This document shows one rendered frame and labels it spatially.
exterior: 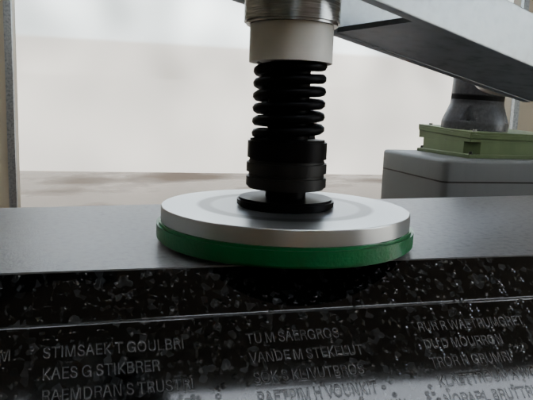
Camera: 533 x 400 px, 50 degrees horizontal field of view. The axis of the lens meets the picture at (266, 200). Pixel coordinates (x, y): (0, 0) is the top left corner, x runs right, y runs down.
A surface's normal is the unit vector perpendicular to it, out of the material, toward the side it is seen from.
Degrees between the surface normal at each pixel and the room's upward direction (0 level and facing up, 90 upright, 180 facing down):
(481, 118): 72
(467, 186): 90
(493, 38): 90
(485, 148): 90
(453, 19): 90
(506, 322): 45
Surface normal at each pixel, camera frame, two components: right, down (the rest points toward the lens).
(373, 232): 0.55, 0.15
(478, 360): 0.21, -0.59
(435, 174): -0.98, 0.00
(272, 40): -0.46, 0.11
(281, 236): -0.07, 0.15
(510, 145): 0.22, 0.15
